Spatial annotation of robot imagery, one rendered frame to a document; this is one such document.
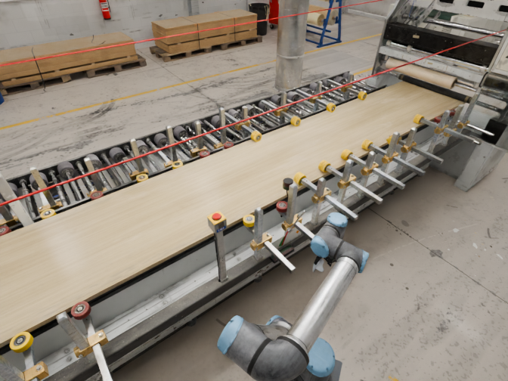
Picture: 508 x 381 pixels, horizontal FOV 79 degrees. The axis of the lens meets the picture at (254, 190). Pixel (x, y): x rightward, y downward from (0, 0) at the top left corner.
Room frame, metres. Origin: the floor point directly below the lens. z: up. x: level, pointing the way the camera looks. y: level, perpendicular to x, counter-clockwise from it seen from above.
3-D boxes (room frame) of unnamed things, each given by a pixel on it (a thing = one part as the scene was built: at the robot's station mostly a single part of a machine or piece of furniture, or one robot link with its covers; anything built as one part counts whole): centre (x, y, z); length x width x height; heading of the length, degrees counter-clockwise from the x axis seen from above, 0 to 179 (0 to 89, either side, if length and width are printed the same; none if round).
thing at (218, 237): (1.06, 0.18, 0.93); 0.05 x 0.04 x 0.45; 127
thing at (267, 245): (1.20, -0.09, 0.83); 0.43 x 0.03 x 0.04; 37
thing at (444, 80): (3.37, -1.98, 1.05); 1.43 x 0.12 x 0.12; 37
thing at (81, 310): (0.75, 0.83, 0.85); 0.08 x 0.08 x 0.11
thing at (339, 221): (0.97, -0.38, 1.25); 0.10 x 0.09 x 0.12; 143
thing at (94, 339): (0.63, 0.75, 0.81); 0.13 x 0.06 x 0.05; 127
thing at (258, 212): (1.22, -0.03, 0.89); 0.03 x 0.03 x 0.48; 37
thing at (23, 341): (0.60, 1.03, 0.85); 0.08 x 0.08 x 0.11
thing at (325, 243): (0.88, -0.32, 1.25); 0.12 x 0.12 x 0.09; 53
